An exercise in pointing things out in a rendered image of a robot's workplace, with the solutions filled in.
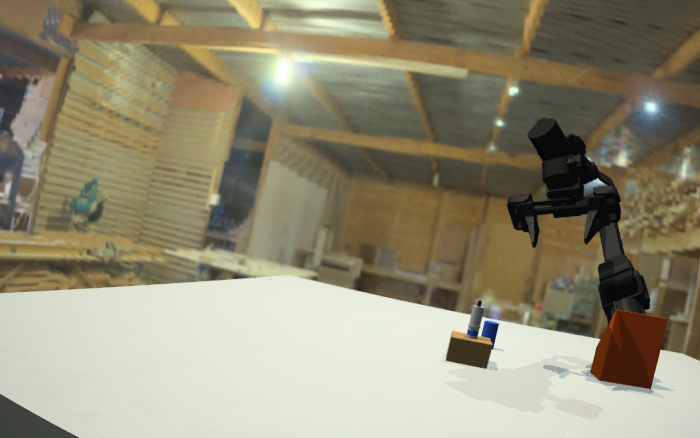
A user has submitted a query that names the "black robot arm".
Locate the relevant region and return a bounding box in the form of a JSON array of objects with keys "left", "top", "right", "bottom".
[{"left": 527, "top": 117, "right": 650, "bottom": 325}]

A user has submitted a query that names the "grey marker with blue band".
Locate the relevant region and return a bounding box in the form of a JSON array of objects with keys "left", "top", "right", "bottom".
[{"left": 466, "top": 300, "right": 484, "bottom": 339}]

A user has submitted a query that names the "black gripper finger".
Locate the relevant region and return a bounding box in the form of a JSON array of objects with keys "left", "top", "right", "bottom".
[
  {"left": 584, "top": 196, "right": 610, "bottom": 245},
  {"left": 516, "top": 203, "right": 539, "bottom": 247}
]

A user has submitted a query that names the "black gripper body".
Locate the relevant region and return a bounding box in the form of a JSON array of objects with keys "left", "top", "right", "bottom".
[{"left": 507, "top": 177, "right": 621, "bottom": 230}]

